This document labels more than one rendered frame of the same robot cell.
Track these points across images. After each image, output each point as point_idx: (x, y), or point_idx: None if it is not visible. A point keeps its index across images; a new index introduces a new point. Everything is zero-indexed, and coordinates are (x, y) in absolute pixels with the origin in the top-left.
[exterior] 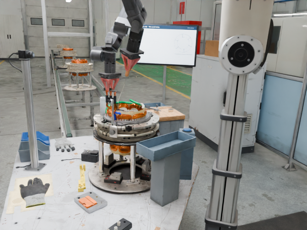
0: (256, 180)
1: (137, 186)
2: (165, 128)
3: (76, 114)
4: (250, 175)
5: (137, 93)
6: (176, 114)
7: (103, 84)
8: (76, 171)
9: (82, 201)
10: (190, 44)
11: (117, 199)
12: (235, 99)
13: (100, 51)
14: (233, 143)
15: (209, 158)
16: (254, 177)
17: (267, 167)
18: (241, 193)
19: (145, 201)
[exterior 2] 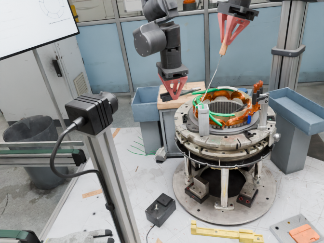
0: (133, 123)
1: (266, 177)
2: None
3: None
4: (125, 124)
5: None
6: (198, 85)
7: (169, 90)
8: (194, 239)
9: (307, 241)
10: (61, 4)
11: (286, 203)
12: (301, 31)
13: (161, 31)
14: (297, 75)
15: (75, 135)
16: (128, 123)
17: (122, 110)
18: None
19: (290, 180)
